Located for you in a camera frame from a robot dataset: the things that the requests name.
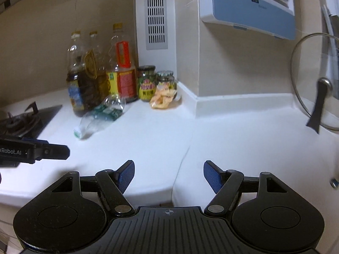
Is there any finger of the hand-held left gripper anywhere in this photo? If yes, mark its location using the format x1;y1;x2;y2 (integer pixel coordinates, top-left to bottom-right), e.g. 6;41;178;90
34;140;71;162

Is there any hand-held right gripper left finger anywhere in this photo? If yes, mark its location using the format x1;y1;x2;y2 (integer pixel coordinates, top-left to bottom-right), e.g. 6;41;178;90
50;160;135;216

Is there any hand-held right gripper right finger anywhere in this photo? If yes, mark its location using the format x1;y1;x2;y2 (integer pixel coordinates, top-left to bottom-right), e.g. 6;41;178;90
203;160;289;216

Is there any black gas stove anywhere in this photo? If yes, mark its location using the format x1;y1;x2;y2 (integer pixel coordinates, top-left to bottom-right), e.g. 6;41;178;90
0;101;63;140

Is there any clear plastic water bottle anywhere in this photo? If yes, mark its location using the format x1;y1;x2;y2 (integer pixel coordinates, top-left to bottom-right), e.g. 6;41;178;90
73;94;128;140

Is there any dark oil bottle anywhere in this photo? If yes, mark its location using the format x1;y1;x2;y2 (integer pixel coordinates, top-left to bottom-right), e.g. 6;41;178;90
66;30;93;117

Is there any yellow snack packet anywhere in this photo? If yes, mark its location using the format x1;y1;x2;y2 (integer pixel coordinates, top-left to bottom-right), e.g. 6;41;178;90
149;85;178;110

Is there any golden oil bottle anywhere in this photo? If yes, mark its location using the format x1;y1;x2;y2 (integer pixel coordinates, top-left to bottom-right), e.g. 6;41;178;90
84;30;110;109

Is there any large green sauce jar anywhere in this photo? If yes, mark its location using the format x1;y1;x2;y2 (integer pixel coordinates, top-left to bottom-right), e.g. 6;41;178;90
136;65;157;103

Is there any yellow label oil bottle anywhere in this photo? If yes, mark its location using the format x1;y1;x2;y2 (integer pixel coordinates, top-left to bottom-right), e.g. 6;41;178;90
106;22;139;104

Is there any small checkered lid jar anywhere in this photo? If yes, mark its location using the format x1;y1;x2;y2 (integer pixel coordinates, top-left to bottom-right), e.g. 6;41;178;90
156;70;178;99

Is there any glass pot lid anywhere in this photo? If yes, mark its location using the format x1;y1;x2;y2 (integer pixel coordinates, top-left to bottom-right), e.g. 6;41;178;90
289;32;339;135

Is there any grey vent panel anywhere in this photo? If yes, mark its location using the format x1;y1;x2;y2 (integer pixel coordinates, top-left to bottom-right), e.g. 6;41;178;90
145;0;169;51

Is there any white blue wall appliance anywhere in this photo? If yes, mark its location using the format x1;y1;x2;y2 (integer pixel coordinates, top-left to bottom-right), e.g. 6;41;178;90
198;0;296;41

